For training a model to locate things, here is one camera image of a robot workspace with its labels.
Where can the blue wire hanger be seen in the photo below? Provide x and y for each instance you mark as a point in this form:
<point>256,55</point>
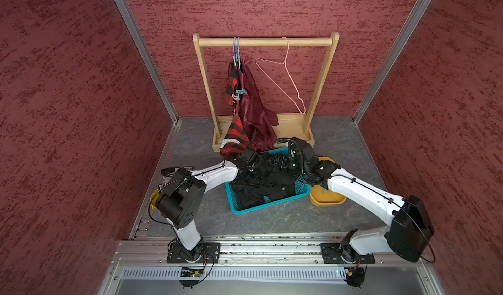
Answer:
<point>236,53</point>

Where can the maroon satin shirt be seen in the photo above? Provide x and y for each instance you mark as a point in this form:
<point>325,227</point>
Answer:
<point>258,121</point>

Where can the wooden clothes rack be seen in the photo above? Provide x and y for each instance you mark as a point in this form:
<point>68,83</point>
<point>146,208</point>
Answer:
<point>298,125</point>

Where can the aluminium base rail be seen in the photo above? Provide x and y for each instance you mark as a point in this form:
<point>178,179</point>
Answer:
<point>304,257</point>

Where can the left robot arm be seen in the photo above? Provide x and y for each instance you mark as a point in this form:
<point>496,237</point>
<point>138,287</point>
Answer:
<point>178,200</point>

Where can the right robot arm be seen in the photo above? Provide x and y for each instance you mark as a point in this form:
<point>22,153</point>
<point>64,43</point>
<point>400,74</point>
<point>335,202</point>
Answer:
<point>407,228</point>

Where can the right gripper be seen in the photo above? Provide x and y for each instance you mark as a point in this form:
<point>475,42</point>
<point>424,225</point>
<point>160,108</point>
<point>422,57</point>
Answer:
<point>284,165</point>

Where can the black long-sleeve shirt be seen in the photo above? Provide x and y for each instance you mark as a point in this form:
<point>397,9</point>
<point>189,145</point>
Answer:
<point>263,181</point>

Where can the yellow plastic tray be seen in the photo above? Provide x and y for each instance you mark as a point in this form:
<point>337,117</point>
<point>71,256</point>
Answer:
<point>318,199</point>

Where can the red black plaid shirt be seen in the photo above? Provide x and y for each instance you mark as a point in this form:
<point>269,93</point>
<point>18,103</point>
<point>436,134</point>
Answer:
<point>235,140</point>

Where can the yellow cup with tools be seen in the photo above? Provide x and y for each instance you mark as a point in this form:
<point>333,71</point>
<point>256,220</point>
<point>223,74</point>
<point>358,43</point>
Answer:
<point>154,197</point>

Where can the teal plastic basket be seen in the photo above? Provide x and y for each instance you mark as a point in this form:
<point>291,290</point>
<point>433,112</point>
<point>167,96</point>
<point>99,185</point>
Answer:
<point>251,206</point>

